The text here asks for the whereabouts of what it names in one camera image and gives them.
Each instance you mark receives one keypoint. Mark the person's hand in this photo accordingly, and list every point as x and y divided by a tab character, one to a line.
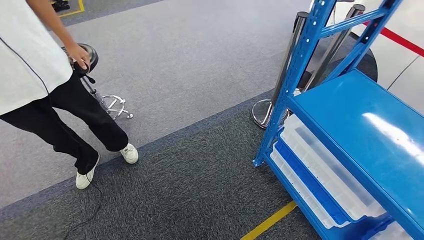
78	55

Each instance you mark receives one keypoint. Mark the blue metal shelf rack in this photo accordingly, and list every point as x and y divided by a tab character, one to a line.
357	132

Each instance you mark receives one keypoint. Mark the person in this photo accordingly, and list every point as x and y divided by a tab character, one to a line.
30	66

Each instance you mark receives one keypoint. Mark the black object on floor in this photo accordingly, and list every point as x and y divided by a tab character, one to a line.
60	5

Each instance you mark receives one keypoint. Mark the black stool with chrome base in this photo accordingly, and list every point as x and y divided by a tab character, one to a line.
112	106

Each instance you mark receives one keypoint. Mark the blue plastic bin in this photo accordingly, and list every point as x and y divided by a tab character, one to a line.
311	184

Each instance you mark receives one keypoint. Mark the white car with red stripe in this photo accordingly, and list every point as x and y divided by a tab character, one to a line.
397	56

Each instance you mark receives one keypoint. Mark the chrome stanchion post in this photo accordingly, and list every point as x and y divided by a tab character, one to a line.
331	49
270	114

